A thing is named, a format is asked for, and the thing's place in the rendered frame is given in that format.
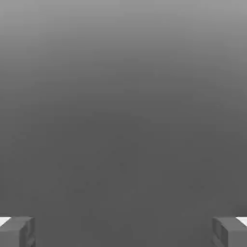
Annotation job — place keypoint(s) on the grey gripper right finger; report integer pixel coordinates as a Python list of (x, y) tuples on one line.
[(234, 234)]

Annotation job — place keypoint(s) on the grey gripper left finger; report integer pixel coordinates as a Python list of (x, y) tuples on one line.
[(13, 234)]

